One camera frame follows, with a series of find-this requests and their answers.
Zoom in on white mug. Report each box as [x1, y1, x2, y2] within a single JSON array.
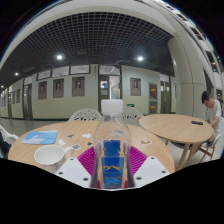
[[33, 144, 75, 173]]

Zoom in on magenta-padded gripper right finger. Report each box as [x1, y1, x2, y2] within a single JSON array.
[[129, 145, 171, 188]]

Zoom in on dark-framed glass door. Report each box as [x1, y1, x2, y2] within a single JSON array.
[[98, 74, 122, 113]]

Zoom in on wooden folding chair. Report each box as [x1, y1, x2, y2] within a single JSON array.
[[198, 131, 224, 164]]

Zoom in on white lattice-back chair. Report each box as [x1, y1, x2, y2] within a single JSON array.
[[121, 106, 145, 127], [68, 108, 103, 123]]

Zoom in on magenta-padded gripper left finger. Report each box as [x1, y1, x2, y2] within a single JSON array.
[[54, 146, 96, 188]]

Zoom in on clear blue-labelled water bottle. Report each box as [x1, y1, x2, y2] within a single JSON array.
[[93, 99, 132, 190]]

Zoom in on black bag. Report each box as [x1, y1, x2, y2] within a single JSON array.
[[0, 131, 13, 160]]

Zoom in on round wooden side table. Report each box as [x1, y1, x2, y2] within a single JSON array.
[[138, 113, 215, 172]]

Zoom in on person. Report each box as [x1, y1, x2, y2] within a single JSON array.
[[200, 90, 224, 148]]

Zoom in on framed wall portraits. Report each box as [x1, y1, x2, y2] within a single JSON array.
[[11, 76, 158, 104]]

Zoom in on round ceiling lights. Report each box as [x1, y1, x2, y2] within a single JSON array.
[[12, 53, 145, 78]]

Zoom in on light blue paper booklet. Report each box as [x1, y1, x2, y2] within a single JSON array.
[[21, 129, 59, 145]]

